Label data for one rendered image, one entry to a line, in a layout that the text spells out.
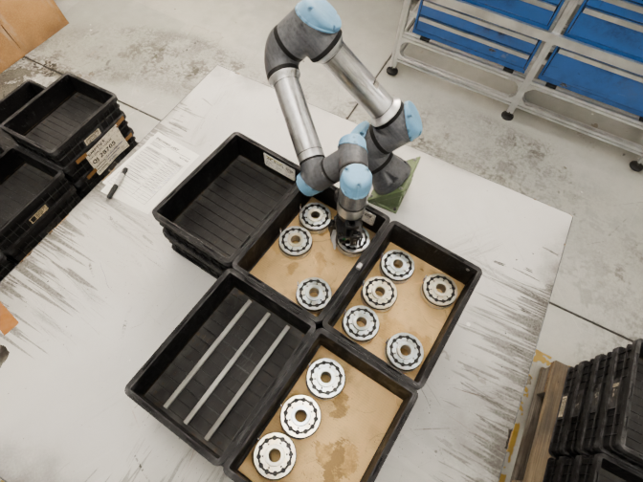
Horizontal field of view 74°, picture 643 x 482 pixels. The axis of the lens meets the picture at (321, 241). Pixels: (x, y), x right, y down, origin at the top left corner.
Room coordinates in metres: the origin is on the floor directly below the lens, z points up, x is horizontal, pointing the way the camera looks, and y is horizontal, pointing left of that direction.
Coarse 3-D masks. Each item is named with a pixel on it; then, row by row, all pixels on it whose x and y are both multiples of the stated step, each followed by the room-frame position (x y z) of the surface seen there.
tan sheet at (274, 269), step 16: (320, 240) 0.65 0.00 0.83; (272, 256) 0.58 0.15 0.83; (320, 256) 0.59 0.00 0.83; (336, 256) 0.60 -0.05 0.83; (256, 272) 0.52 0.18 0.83; (272, 272) 0.53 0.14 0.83; (288, 272) 0.53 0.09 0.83; (304, 272) 0.54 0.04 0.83; (320, 272) 0.54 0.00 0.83; (336, 272) 0.55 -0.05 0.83; (288, 288) 0.48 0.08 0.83; (336, 288) 0.49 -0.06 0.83
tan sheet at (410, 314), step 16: (416, 272) 0.57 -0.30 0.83; (432, 272) 0.58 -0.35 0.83; (400, 288) 0.51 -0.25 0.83; (416, 288) 0.52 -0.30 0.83; (352, 304) 0.45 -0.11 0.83; (400, 304) 0.46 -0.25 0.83; (416, 304) 0.47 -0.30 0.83; (384, 320) 0.41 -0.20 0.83; (400, 320) 0.41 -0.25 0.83; (416, 320) 0.42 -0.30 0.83; (432, 320) 0.42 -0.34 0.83; (384, 336) 0.36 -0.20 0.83; (416, 336) 0.37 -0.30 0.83; (432, 336) 0.38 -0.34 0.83; (384, 352) 0.32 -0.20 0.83; (416, 368) 0.28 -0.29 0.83
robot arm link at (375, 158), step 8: (360, 128) 1.02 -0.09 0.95; (368, 128) 1.01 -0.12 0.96; (368, 136) 0.99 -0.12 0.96; (368, 144) 0.97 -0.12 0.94; (376, 144) 0.96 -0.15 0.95; (368, 152) 0.95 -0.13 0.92; (376, 152) 0.95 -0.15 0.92; (384, 152) 0.95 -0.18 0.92; (368, 160) 0.95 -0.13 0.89; (376, 160) 0.95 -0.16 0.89; (384, 160) 0.95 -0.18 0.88; (368, 168) 0.94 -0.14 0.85
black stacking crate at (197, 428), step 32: (224, 288) 0.44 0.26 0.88; (192, 320) 0.33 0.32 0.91; (224, 320) 0.36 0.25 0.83; (256, 320) 0.37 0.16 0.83; (288, 320) 0.37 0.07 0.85; (192, 352) 0.27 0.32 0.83; (224, 352) 0.27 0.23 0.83; (256, 352) 0.28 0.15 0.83; (288, 352) 0.29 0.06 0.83; (160, 384) 0.17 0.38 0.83; (192, 384) 0.18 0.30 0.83; (224, 384) 0.19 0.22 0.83; (256, 384) 0.20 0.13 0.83; (224, 448) 0.04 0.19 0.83
